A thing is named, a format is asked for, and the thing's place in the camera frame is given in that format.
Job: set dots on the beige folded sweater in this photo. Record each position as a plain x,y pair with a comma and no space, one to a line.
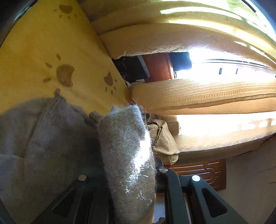
162,141

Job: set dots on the black box on sill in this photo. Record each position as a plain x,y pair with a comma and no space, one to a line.
180,61

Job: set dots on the grey-brown knit sweater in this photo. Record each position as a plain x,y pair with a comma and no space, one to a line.
47,143

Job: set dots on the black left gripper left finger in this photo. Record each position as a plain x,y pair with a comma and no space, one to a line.
86,200

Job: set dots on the brown wooden nightstand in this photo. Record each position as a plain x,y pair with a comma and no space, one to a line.
149,68

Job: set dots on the cream lace curtain left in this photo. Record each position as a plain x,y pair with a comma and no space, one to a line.
130,28

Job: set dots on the beige knit curtain right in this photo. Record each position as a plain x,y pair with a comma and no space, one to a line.
214,117

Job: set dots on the brown carved wooden door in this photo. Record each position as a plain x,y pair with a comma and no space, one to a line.
213,172

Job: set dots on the yellow paw-print bed sheet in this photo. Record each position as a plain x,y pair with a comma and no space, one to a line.
54,47

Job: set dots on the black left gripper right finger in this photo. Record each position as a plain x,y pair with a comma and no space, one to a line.
191,199

